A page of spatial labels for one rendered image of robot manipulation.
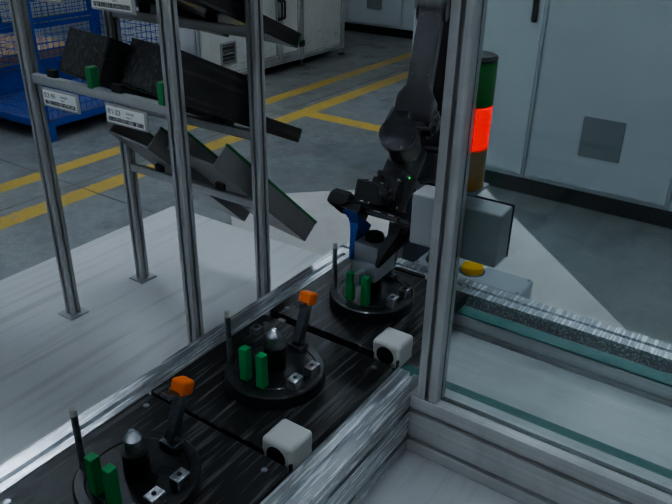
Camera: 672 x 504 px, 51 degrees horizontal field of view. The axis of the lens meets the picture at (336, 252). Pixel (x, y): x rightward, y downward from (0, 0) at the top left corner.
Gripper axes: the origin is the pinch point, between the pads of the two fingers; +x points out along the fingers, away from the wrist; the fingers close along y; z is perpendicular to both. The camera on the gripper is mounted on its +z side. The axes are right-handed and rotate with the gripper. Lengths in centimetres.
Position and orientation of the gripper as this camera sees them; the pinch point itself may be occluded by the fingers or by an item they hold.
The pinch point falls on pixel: (371, 243)
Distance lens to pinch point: 110.9
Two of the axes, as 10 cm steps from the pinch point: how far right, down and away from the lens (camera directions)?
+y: 8.3, 2.7, -4.9
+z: -4.1, -3.1, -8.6
